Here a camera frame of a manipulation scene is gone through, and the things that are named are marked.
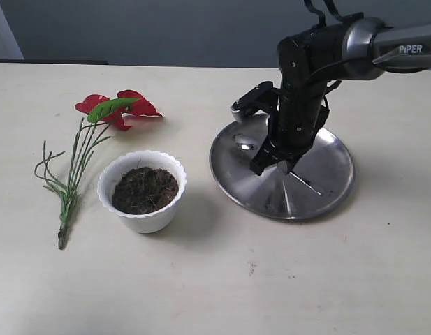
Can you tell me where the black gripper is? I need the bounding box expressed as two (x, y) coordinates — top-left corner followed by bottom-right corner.
(249, 83), (327, 175)

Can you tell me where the stainless steel spoon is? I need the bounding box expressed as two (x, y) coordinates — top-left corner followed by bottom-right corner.
(234, 132), (324, 196)

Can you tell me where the artificial red anthurium plant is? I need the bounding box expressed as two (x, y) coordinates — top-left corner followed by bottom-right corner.
(34, 89), (162, 250)

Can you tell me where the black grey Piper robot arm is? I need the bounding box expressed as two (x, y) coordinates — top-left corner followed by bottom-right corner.
(249, 17), (431, 175)

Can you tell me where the white scalloped flower pot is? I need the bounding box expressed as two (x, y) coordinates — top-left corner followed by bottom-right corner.
(97, 150), (187, 234)

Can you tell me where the dark potting soil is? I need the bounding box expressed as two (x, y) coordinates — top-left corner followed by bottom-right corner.
(112, 167), (179, 215)

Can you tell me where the round stainless steel plate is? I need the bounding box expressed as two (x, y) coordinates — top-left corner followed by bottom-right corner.
(210, 113), (356, 220)

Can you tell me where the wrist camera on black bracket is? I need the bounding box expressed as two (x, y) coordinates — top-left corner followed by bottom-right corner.
(230, 81), (279, 123)

